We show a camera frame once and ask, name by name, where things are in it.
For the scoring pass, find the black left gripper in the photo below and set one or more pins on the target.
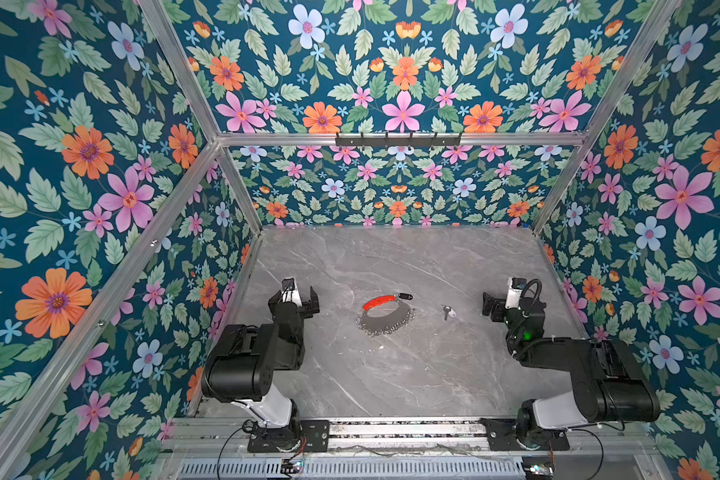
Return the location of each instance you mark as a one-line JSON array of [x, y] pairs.
[[294, 303]]

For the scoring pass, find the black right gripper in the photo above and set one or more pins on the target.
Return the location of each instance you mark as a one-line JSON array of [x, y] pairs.
[[498, 306]]

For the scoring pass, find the red keyring with metal rings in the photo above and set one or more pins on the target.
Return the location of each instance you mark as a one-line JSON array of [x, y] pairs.
[[385, 314]]

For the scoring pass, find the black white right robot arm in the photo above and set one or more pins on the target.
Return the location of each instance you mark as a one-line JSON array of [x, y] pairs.
[[606, 383]]

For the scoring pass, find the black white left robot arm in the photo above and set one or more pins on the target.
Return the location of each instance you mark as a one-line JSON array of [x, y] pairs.
[[240, 367]]

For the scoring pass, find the black hook rack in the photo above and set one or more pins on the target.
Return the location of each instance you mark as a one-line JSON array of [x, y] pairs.
[[384, 140]]

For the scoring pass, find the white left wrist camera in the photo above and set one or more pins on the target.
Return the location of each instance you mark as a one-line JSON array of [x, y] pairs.
[[290, 292]]

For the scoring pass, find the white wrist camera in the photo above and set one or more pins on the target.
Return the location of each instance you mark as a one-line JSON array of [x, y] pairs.
[[290, 292], [516, 286]]

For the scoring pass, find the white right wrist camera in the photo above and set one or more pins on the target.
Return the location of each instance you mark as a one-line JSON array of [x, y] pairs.
[[516, 286]]

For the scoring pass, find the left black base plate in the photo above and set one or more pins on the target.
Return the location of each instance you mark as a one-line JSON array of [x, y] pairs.
[[302, 436]]

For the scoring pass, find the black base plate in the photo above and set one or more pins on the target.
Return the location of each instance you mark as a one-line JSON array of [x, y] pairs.
[[302, 436], [506, 435]]

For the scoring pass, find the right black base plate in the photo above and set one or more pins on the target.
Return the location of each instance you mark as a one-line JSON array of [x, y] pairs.
[[506, 435]]

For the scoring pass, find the white perforated cable duct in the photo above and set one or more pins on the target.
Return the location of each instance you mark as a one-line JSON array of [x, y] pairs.
[[353, 468]]

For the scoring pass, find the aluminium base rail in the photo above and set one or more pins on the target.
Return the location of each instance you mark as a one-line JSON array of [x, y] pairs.
[[395, 437]]

